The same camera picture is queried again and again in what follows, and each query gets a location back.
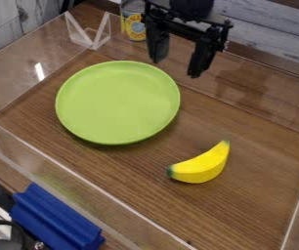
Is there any blue plastic clamp block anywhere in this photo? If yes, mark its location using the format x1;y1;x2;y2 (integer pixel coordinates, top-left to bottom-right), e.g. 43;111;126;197
10;183;105;250

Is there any yellow toy banana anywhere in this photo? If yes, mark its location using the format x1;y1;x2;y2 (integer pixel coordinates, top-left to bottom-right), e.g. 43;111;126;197
166;140;230;184

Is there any black cable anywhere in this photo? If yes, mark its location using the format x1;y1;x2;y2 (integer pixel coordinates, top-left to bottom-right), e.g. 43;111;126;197
0;219;26;250

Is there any clear acrylic corner bracket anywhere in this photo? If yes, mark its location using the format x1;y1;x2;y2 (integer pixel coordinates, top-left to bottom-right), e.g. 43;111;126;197
65;12;110;51

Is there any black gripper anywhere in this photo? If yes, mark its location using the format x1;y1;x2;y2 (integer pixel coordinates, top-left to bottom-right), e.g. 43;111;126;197
145;0;233;78

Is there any green round plate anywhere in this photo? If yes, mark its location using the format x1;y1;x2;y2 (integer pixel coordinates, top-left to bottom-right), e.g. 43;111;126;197
54;61;181;146

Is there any clear acrylic tray wall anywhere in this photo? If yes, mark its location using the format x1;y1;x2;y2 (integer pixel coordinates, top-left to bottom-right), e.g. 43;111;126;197
0;126;197;250

